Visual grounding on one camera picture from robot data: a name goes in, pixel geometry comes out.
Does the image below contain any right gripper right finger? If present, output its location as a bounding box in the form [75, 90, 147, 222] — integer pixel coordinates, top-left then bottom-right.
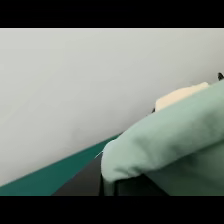
[115, 175, 169, 197]

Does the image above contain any pale green T-shirt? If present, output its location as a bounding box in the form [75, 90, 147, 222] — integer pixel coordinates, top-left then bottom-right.
[100, 79, 224, 197]

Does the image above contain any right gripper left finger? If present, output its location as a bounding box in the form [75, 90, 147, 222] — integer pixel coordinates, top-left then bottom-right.
[99, 173, 116, 197]

